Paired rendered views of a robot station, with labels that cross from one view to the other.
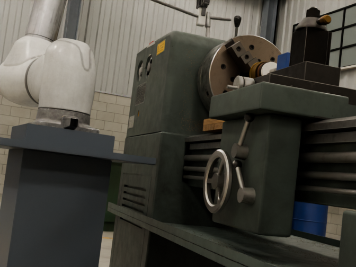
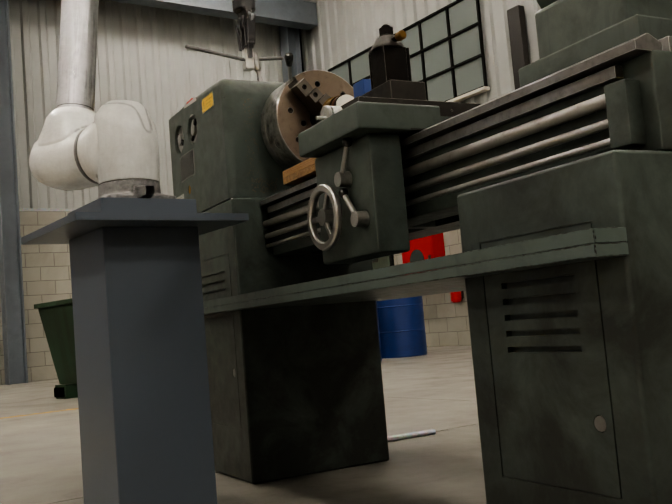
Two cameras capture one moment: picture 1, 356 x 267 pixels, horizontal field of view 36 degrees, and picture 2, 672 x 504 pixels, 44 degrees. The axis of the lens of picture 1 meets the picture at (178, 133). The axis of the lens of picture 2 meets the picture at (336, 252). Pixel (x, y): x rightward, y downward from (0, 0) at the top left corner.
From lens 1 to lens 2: 65 cm
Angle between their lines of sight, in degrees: 11
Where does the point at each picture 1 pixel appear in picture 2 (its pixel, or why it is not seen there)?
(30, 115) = not seen: outside the picture
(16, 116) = not seen: outside the picture
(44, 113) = (111, 187)
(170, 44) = (222, 96)
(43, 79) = (101, 150)
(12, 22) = not seen: outside the picture
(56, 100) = (123, 170)
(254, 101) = (351, 123)
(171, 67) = (228, 121)
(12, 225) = (107, 311)
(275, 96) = (371, 113)
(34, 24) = (66, 91)
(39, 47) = (80, 117)
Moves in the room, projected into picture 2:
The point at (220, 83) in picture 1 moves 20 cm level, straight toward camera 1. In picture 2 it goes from (291, 129) to (295, 112)
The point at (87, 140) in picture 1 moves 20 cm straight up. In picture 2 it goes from (168, 207) to (162, 128)
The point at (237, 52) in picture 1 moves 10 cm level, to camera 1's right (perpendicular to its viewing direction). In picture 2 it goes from (304, 91) to (337, 90)
